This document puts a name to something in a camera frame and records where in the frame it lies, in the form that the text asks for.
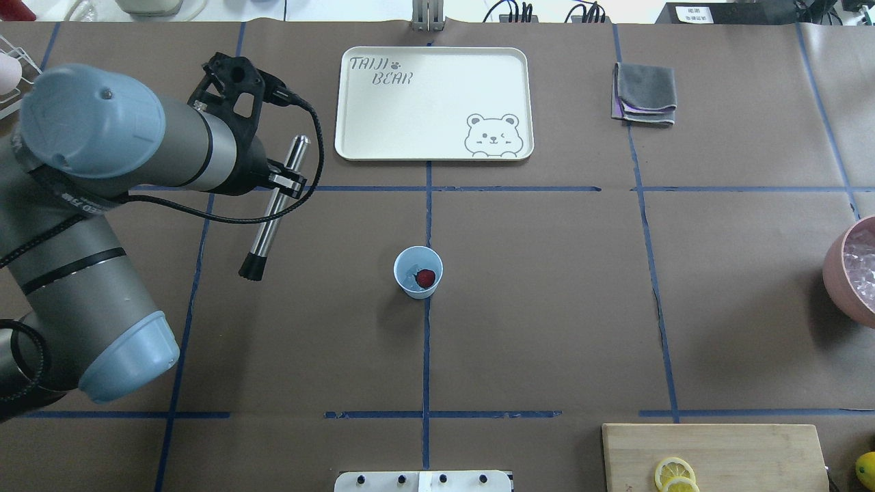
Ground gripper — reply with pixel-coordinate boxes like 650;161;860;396
223;134;307;200

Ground red strawberry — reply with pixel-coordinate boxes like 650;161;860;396
418;269;437;289

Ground metal muddler stick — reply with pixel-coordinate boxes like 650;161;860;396
239;135;310;282

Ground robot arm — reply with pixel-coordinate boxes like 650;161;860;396
2;53;325;422

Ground light blue cup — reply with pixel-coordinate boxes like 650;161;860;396
392;246;444;299

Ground white cup rack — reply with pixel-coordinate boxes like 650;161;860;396
1;36;42;120

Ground pink cup on rack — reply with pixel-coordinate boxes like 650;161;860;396
0;52;23;94

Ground pink bowl with ice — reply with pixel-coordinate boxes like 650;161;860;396
822;216;874;328

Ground cream bear tray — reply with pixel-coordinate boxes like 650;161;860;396
334;46;535;162

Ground grey folded cloth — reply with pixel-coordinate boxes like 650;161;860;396
610;62;677;127

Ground lemon slices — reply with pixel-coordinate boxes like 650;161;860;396
654;456;700;491

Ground wooden cutting board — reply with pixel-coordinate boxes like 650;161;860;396
601;423;829;491

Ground yellow lemon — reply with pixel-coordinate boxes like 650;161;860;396
854;451;875;491

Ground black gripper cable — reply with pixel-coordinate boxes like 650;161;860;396
0;89;325;404

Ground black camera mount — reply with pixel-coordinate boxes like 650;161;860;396
187;52;291;144

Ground aluminium frame post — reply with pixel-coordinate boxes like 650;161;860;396
412;0;446;32

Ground white camera pole base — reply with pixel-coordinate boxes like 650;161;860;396
334;469;515;491

